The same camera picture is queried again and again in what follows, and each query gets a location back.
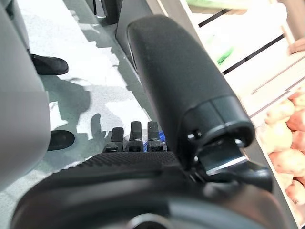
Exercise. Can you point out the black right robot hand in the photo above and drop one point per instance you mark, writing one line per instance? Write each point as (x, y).
(176, 71)

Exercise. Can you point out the green leafy vegetable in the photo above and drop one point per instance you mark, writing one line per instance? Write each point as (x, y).
(225, 56)

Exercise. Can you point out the blue object on floor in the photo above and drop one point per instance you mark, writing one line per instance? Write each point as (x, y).
(162, 137)

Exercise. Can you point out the white wooden slatted crate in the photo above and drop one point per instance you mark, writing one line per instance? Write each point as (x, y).
(247, 35)

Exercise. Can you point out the white wooden potato crate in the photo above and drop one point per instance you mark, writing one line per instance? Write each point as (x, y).
(269, 78)

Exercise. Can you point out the pale potato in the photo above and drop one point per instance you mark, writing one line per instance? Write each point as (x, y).
(286, 180)
(276, 138)
(281, 111)

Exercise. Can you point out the reddish potato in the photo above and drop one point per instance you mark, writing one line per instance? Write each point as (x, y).
(296, 192)
(297, 120)
(289, 162)
(299, 140)
(299, 99)

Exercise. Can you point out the dark post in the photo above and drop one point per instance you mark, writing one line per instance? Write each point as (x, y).
(112, 10)

